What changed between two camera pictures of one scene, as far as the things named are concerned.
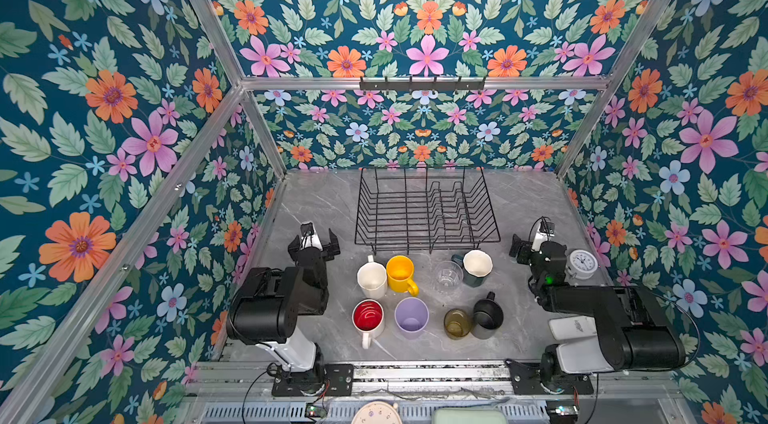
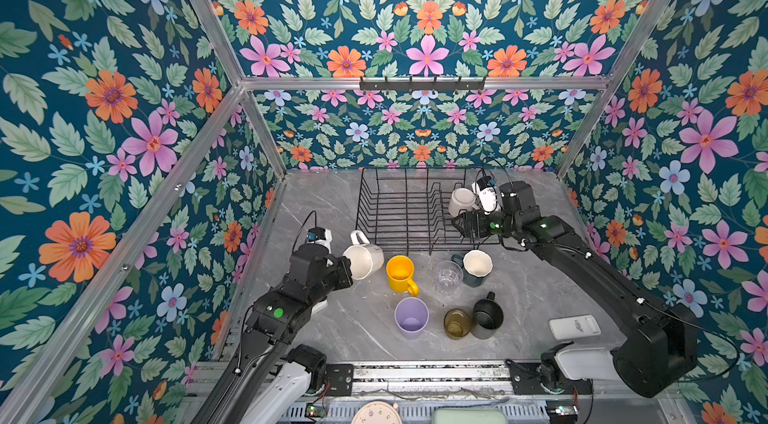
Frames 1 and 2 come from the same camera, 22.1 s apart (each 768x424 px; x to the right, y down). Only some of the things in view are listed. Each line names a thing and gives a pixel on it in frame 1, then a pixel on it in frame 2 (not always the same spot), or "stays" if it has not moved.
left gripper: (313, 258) → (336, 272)
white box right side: (573, 327) stays
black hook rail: (422, 85) stays
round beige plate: (376, 413) stays
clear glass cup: (447, 277) stays
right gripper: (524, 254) → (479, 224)
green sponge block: (468, 415) stays
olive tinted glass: (457, 323) stays
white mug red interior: (368, 317) → (461, 199)
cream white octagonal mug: (372, 279) → (365, 258)
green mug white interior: (477, 265) stays
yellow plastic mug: (399, 273) stays
